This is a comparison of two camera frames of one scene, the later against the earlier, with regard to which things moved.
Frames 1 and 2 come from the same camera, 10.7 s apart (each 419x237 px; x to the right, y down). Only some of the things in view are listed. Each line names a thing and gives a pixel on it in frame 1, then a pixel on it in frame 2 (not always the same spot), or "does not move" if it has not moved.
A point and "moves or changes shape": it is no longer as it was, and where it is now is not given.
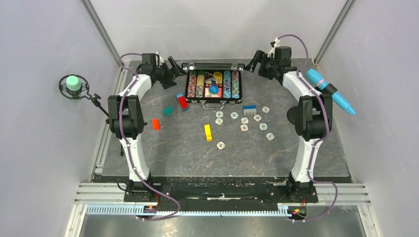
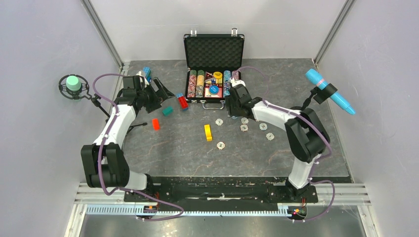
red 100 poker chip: [244, 128] does not move
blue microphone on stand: [314, 77] does not move
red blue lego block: [183, 101] does not move
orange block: [155, 124] does not move
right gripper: [260, 57] to [231, 111]
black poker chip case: [213, 84] moves or changes shape
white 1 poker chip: [219, 121] does not move
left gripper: [175, 71] to [161, 95]
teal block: [167, 111] does not move
